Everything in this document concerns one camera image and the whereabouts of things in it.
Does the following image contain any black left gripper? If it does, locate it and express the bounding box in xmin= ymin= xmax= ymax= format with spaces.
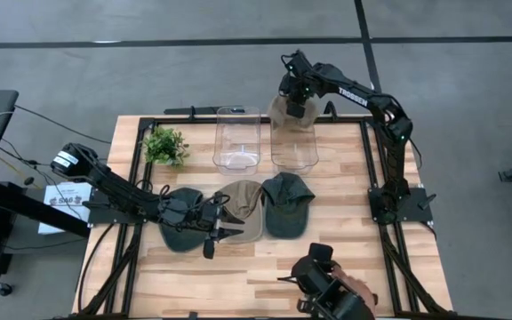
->
xmin=196 ymin=197 xmax=246 ymax=244

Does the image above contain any khaki cap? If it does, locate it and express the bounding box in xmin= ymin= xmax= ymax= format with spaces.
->
xmin=214 ymin=180 xmax=265 ymax=244
xmin=268 ymin=94 xmax=320 ymax=131

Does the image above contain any dark green cap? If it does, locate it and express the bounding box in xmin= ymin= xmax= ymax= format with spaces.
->
xmin=261 ymin=172 xmax=316 ymax=240
xmin=157 ymin=187 xmax=207 ymax=253

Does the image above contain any clear plastic bin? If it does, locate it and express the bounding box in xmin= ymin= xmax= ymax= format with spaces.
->
xmin=269 ymin=105 xmax=320 ymax=174
xmin=212 ymin=105 xmax=262 ymax=176

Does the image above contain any small green potted plant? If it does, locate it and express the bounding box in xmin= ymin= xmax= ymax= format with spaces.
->
xmin=141 ymin=126 xmax=190 ymax=168

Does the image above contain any person's hand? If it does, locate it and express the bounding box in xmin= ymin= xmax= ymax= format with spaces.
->
xmin=331 ymin=264 xmax=380 ymax=319

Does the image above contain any white printed box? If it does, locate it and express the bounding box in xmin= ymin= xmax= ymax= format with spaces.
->
xmin=37 ymin=181 xmax=93 ymax=236

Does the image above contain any black metal beam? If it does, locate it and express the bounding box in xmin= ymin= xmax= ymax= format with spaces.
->
xmin=0 ymin=177 xmax=92 ymax=239

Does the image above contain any black aluminium table frame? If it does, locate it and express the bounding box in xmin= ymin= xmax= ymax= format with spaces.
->
xmin=77 ymin=113 xmax=453 ymax=320

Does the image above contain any black hand-held camera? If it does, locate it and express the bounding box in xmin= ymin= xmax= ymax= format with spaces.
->
xmin=276 ymin=242 xmax=375 ymax=320

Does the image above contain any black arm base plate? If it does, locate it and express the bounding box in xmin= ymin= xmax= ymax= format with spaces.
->
xmin=368 ymin=186 xmax=437 ymax=224
xmin=82 ymin=199 xmax=150 ymax=226

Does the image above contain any black floor cable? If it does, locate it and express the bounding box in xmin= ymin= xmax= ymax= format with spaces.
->
xmin=14 ymin=104 xmax=113 ymax=146

